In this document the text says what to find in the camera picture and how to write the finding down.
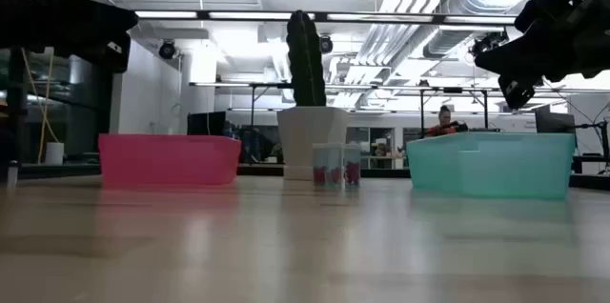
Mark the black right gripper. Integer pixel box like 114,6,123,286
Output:
474,0,610,111

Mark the teal plastic bin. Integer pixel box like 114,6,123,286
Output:
405,131,577,201

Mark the red plastic bin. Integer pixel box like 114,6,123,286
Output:
97,132,243,187

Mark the black computer monitor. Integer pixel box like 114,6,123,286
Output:
534,108,577,135
186,111,228,136

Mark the person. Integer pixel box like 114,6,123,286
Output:
425,104,470,138

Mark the black equipment stand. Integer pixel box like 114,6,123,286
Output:
573,118,610,176

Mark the white cylindrical container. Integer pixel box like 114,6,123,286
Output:
44,141,66,167

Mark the tall green cactus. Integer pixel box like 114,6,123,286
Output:
285,10,328,108

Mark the white hexagonal plant pot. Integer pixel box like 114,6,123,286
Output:
276,105,351,182

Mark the black ceiling spot camera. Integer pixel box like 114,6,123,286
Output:
317,33,335,55
468,30,511,58
157,39,179,61

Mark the yellow extension cable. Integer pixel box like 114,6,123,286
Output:
20,48,61,152

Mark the black vertical post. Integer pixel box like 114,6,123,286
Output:
6,47,28,178

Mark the black background workstation frame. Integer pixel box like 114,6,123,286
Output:
189,80,493,140

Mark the black overhead light rail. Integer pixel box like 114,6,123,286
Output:
132,8,519,27

